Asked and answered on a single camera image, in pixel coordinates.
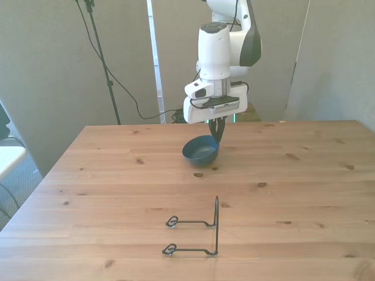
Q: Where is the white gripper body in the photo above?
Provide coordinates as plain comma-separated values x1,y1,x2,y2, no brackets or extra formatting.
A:
183,83,249,125

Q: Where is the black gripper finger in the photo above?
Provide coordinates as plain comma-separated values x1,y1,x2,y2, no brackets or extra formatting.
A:
208,117,219,141
217,115,227,144

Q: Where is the dark blue bowl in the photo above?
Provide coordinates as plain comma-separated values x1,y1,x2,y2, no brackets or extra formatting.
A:
181,135,220,169

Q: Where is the gray partition panel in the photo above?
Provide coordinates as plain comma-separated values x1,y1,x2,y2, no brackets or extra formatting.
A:
0,0,161,178
152,0,310,124
285,0,375,133

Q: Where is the white side table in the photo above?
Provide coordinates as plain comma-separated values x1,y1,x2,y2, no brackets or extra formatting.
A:
0,145,27,181

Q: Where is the black chair back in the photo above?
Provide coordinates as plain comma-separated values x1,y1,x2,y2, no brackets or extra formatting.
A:
0,101,11,140

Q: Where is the flat grey wrist camera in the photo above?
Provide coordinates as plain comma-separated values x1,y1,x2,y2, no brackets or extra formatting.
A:
190,95,241,111

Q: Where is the coil of dark cables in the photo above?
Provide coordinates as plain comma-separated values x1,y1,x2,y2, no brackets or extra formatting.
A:
171,107,187,124

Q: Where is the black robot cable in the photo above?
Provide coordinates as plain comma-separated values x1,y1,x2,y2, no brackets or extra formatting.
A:
189,67,206,109

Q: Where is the white vertical frame strip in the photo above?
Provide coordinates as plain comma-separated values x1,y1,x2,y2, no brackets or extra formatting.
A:
146,0,166,125

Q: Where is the black camera cable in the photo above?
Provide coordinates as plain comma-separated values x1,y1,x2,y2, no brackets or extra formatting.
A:
74,0,177,120

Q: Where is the black camera stand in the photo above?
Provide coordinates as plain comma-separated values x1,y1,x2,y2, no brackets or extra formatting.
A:
84,0,122,125

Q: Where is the black wire bowl stand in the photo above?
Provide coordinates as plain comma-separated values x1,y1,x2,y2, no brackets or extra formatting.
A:
162,195,220,258

